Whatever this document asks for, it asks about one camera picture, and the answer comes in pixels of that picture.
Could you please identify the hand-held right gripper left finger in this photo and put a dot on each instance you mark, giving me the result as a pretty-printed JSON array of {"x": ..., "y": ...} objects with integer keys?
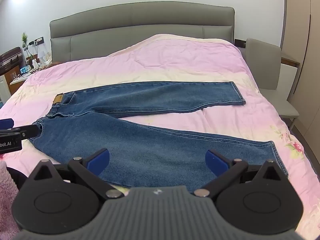
[{"x": 100, "y": 162}]

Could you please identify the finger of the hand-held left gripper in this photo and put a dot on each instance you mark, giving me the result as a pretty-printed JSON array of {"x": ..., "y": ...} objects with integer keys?
[
  {"x": 5, "y": 123},
  {"x": 31, "y": 130}
]

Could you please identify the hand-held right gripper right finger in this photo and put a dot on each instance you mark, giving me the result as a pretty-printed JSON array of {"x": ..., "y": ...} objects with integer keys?
[{"x": 217, "y": 163}]

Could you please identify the blue denim pants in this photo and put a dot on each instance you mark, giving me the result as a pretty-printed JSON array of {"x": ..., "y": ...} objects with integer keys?
[{"x": 150, "y": 142}]

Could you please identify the white cabinet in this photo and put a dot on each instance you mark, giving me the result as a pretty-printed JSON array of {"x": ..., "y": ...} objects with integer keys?
[{"x": 3, "y": 88}]

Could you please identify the white bedside table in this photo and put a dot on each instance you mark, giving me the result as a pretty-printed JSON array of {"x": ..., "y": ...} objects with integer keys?
[{"x": 18, "y": 81}]

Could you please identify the pink fluffy cloth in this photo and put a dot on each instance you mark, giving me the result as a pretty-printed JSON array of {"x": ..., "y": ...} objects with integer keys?
[{"x": 7, "y": 192}]

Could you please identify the blue patterned box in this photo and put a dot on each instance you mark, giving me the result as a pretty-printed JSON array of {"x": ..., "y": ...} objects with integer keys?
[{"x": 25, "y": 70}]

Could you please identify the brown suitcase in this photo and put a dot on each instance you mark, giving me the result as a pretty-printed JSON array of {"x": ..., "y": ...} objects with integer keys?
[{"x": 10, "y": 58}]

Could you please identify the small green potted plant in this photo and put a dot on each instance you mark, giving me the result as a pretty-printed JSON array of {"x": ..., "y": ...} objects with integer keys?
[{"x": 24, "y": 40}]

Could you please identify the grey chair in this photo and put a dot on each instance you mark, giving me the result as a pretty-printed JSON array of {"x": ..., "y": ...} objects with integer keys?
[{"x": 262, "y": 62}]

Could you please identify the pink floral quilt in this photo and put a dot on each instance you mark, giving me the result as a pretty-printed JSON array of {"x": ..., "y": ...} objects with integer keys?
[{"x": 175, "y": 60}]

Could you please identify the beige wardrobe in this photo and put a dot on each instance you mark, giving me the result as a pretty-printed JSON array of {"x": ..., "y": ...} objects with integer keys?
[{"x": 305, "y": 55}]

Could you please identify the grey upholstered headboard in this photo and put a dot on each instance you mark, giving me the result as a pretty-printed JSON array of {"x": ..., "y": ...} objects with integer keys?
[{"x": 137, "y": 22}]

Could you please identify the dark wall socket panel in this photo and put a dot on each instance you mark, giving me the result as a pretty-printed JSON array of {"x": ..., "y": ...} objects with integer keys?
[{"x": 36, "y": 41}]

